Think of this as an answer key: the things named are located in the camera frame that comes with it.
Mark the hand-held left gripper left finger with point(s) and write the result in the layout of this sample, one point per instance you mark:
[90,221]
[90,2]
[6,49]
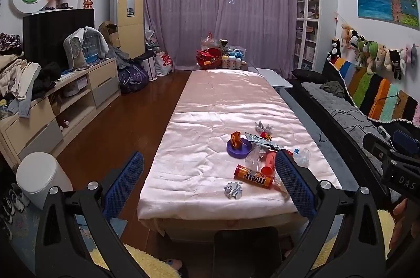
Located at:
[126,183]

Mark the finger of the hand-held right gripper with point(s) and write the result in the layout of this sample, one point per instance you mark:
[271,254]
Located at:
[407,138]
[375,147]

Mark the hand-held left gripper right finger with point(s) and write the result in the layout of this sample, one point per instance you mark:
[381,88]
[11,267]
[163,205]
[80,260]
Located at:
[293,183]

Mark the silver snack bag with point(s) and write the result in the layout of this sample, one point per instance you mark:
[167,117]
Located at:
[262,142]

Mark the purple plastic plate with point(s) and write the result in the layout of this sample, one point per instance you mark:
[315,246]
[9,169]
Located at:
[241,153]

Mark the orange toy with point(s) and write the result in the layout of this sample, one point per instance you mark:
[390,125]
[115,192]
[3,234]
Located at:
[236,138]

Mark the white trash bin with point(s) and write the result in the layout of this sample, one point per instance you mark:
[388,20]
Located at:
[41,173]

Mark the person's right hand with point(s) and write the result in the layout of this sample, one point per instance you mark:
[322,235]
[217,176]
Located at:
[399,225]

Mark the clear plastic bottle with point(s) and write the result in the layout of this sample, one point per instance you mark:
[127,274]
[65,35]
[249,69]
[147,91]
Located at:
[302,157]

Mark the red plastic cup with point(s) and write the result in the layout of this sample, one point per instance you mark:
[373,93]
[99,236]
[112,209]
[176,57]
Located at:
[270,160]

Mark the orange candy tube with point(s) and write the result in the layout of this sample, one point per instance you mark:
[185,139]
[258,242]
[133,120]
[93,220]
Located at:
[252,178]

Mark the clear plastic bag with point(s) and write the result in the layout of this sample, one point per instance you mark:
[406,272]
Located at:
[254,160]

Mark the grey-blue rug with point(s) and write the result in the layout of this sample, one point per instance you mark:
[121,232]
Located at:
[315,140]

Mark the black sofa with grey cover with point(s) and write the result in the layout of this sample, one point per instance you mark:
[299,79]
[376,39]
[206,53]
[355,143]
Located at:
[334,114]

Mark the red lantern ornament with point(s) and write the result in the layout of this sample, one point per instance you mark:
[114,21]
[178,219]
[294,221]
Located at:
[265,135]

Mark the colourful striped crochet blanket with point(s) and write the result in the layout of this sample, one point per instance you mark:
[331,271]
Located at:
[374,91]

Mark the crumpled silver foil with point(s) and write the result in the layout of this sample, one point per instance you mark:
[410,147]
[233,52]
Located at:
[234,190]

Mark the folded silver foil paper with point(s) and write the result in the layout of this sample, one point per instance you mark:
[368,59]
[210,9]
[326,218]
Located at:
[264,127]

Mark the grey-green cloth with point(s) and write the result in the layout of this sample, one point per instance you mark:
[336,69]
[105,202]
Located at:
[332,88]

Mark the black chair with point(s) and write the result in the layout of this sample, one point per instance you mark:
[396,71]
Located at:
[247,251]

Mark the row of plush toys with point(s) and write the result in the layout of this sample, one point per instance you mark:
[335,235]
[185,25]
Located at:
[370,51]

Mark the purple bag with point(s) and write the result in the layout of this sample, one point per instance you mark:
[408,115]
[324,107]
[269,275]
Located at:
[133,78]

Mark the beige television cabinet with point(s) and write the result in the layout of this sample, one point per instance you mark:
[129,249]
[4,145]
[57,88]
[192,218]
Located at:
[98,81]

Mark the pink satin cloth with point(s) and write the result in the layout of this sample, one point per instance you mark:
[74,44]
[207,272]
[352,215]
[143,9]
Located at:
[226,101]

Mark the row of shoes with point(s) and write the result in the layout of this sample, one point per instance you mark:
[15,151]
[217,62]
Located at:
[13,202]

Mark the red and white bag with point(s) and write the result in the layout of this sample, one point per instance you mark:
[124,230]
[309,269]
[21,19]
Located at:
[164,63]

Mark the grey clothes heap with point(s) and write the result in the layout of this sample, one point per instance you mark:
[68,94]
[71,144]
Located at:
[126,56]

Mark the white glass door bookcase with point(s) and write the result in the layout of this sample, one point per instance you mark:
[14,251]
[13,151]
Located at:
[311,19]

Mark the clear box with blue items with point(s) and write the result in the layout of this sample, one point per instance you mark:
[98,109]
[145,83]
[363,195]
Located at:
[236,51]

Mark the pet cage with grey cover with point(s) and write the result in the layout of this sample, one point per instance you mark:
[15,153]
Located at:
[87,45]

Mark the pile of clothes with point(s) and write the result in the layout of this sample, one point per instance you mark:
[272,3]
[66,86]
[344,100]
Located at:
[23,74]

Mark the red basket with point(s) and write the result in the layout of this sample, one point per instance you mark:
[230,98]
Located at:
[210,58]

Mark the cardboard box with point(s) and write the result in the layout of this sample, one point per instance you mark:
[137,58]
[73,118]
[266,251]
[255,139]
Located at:
[110,32]

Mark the cream standing air conditioner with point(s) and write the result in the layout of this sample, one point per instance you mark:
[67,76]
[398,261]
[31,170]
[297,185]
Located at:
[129,15]

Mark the black television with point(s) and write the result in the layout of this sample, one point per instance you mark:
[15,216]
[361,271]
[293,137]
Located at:
[49,32]

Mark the purple curtain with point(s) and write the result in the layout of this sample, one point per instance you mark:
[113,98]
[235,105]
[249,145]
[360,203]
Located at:
[223,2]

